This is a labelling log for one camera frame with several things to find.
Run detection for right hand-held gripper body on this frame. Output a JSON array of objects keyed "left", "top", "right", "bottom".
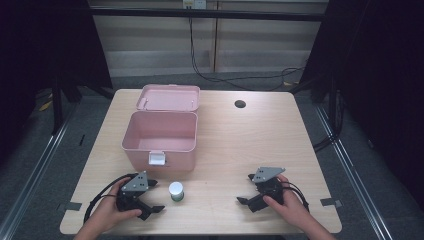
[{"left": 251, "top": 166, "right": 287, "bottom": 205}]

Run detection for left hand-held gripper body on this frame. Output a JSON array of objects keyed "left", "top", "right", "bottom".
[{"left": 115, "top": 170, "right": 150, "bottom": 212}]

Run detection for pink plastic storage box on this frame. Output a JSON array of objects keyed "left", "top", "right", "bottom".
[{"left": 120, "top": 83, "right": 201, "bottom": 173}]

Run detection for person's right hand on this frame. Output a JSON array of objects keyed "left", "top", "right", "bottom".
[{"left": 262, "top": 174, "right": 311, "bottom": 228}]

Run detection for person's left hand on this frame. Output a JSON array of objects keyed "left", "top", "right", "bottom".
[{"left": 94, "top": 177, "right": 143, "bottom": 235}]

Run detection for grey tape strip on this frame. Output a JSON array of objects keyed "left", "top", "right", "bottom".
[
  {"left": 57, "top": 201, "right": 83, "bottom": 213},
  {"left": 319, "top": 197, "right": 343, "bottom": 209}
]

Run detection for black metal stand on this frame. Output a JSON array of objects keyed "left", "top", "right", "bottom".
[{"left": 50, "top": 74, "right": 65, "bottom": 136}]

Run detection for yellow floor tape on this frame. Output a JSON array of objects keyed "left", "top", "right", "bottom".
[{"left": 38, "top": 99, "right": 54, "bottom": 113}]

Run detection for dark curtain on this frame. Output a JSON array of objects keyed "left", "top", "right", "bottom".
[
  {"left": 0, "top": 0, "right": 114, "bottom": 164},
  {"left": 298, "top": 0, "right": 424, "bottom": 213}
]

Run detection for black horizontal metal bar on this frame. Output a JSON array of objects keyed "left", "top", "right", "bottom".
[{"left": 89, "top": 7, "right": 327, "bottom": 23}]

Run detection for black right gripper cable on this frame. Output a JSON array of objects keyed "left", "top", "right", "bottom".
[{"left": 282, "top": 181, "right": 311, "bottom": 213}]

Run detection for black floor cables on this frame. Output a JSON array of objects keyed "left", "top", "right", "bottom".
[{"left": 312, "top": 89, "right": 345, "bottom": 153}]

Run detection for metal floor rail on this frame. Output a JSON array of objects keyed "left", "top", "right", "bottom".
[
  {"left": 0, "top": 101, "right": 80, "bottom": 240},
  {"left": 314, "top": 103, "right": 396, "bottom": 240}
]

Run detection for black wall cable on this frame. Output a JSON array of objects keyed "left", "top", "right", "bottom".
[{"left": 188, "top": 16, "right": 306, "bottom": 92}]

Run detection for white wall outlet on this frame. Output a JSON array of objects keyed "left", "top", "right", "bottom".
[{"left": 182, "top": 0, "right": 208, "bottom": 10}]

